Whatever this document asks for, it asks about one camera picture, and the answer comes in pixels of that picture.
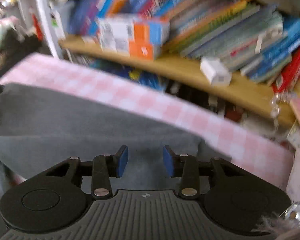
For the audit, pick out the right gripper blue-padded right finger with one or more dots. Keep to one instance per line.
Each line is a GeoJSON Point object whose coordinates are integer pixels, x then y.
{"type": "Point", "coordinates": [186, 168]}

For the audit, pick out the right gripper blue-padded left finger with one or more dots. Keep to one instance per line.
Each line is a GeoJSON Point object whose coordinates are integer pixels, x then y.
{"type": "Point", "coordinates": [107, 166]}

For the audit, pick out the grey sweatshirt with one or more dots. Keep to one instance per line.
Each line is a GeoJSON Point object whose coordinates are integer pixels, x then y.
{"type": "Point", "coordinates": [40, 128]}

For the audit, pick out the pink checkered cartoon desk mat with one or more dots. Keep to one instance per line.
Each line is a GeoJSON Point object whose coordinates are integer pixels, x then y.
{"type": "Point", "coordinates": [250, 151]}

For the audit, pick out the wooden white bookshelf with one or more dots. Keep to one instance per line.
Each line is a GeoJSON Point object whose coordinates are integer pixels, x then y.
{"type": "Point", "coordinates": [242, 92]}

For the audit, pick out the white power adapter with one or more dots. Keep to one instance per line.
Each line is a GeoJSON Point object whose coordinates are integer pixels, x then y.
{"type": "Point", "coordinates": [215, 72]}

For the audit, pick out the orange white box lower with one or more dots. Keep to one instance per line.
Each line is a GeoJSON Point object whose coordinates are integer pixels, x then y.
{"type": "Point", "coordinates": [131, 48]}

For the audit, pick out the orange white box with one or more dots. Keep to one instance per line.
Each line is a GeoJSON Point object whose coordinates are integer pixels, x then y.
{"type": "Point", "coordinates": [131, 48]}
{"type": "Point", "coordinates": [155, 31]}

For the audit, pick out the orange white box upper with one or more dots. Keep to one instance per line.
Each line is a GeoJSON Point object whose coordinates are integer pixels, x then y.
{"type": "Point", "coordinates": [155, 31]}

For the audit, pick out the row of leaning books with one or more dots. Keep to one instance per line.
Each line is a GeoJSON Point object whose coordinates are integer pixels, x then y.
{"type": "Point", "coordinates": [255, 37]}

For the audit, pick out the fluffy keychain with bell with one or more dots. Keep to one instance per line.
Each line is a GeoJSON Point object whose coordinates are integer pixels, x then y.
{"type": "Point", "coordinates": [284, 226]}

